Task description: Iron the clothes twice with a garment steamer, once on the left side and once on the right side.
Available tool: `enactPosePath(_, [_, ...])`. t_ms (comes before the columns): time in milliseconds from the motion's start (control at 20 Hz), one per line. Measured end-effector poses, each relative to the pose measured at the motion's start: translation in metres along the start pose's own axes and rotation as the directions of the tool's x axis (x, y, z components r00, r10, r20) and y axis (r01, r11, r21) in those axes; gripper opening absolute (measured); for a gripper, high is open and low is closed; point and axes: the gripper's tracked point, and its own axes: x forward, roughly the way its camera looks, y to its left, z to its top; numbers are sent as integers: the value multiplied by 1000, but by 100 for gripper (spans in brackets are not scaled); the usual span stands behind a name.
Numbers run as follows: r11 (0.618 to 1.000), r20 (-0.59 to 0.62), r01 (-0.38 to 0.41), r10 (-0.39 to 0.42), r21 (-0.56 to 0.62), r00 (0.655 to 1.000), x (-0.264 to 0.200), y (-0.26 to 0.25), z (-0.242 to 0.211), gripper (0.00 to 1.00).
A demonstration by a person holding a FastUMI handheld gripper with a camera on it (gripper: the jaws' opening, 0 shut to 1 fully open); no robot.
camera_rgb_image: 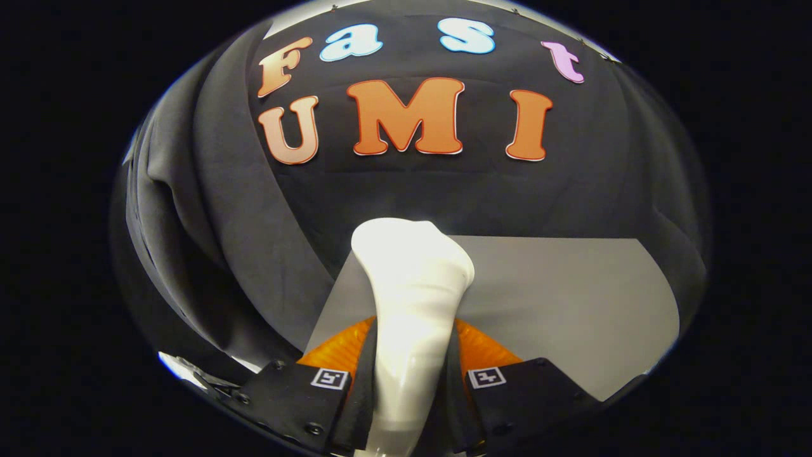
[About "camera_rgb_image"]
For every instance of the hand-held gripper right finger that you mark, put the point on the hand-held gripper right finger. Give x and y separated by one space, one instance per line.
457 406

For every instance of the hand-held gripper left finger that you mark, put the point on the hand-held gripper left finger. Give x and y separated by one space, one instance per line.
361 406

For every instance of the white garment steamer head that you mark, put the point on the white garment steamer head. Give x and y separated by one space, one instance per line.
409 285

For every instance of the dark grey collared shirt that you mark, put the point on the dark grey collared shirt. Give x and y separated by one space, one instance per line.
241 222

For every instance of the grey cabinet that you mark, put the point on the grey cabinet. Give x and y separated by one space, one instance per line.
558 304

